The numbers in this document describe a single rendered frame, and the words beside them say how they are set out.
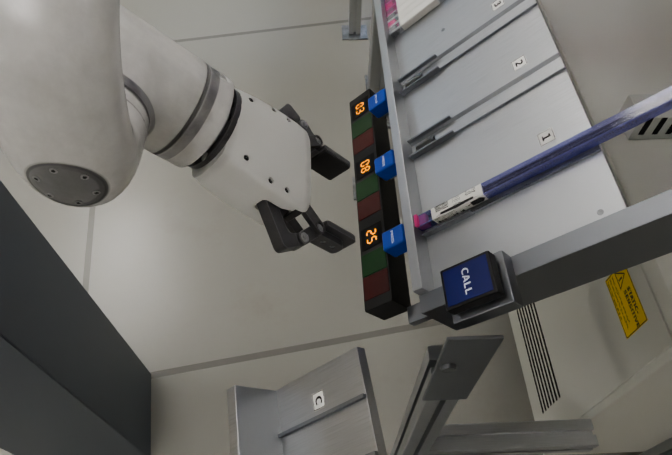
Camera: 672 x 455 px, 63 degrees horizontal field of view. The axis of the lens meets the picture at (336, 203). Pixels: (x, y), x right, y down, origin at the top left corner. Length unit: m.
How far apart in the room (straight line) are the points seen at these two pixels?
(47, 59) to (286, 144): 0.24
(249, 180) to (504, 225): 0.25
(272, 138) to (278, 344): 0.88
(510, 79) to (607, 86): 0.37
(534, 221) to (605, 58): 0.56
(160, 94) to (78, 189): 0.09
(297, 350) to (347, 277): 0.22
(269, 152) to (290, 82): 1.39
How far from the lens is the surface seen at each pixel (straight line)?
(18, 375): 0.85
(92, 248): 1.56
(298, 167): 0.49
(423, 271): 0.56
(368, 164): 0.72
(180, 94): 0.42
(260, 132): 0.47
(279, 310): 1.35
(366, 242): 0.66
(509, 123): 0.60
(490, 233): 0.55
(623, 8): 1.18
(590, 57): 1.04
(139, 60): 0.41
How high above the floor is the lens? 1.21
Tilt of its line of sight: 53 degrees down
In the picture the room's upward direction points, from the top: straight up
